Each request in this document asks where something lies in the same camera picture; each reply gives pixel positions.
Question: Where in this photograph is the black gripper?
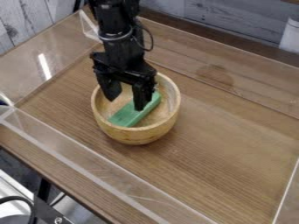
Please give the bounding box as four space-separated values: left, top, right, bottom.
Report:
90 29 157 111

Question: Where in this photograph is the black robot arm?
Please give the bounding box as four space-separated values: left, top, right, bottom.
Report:
88 0 157 111

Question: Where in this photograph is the black table leg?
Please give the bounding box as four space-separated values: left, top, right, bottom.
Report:
38 178 52 201

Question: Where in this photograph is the light wooden bowl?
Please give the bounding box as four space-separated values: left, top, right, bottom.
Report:
91 73 182 145

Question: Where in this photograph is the clear acrylic tray enclosure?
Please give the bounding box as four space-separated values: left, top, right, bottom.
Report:
0 16 299 224

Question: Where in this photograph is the white cylindrical container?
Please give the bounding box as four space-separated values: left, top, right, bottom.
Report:
279 17 299 54

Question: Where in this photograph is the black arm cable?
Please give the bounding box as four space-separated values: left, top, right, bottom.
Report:
134 21 155 53

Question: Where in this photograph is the black cable under table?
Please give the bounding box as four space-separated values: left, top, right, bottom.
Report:
0 195 39 224

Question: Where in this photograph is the green rectangular block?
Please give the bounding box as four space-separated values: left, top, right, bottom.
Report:
107 91 162 128

